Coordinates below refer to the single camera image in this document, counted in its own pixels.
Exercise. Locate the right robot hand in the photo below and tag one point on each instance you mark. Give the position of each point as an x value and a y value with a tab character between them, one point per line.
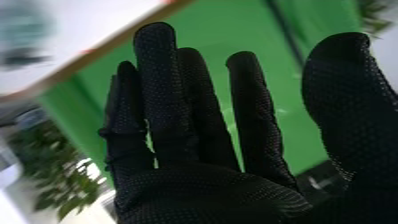
195	193

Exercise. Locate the green leafy plant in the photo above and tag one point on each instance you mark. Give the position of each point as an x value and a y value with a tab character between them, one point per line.
59	173

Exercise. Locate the white sheet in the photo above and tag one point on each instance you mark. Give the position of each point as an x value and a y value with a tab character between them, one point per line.
71	33

